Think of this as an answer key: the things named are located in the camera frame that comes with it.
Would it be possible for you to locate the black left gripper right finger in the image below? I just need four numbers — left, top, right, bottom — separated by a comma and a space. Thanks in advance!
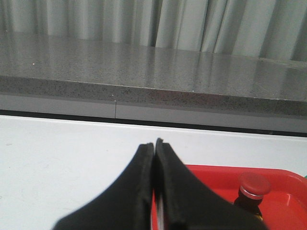
153, 138, 267, 230

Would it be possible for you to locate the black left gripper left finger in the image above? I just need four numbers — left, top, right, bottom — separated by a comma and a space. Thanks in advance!
54, 143, 154, 230

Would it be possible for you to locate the grey granite counter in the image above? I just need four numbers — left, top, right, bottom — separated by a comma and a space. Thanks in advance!
0, 31, 307, 135

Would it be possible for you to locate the red plastic tray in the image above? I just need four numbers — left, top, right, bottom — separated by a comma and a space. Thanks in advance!
152, 165, 307, 230

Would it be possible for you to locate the red mushroom push button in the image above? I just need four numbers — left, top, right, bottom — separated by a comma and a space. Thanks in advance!
234, 172, 271, 221

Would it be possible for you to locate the white pleated curtain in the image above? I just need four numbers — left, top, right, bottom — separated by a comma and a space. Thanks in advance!
0, 0, 307, 62

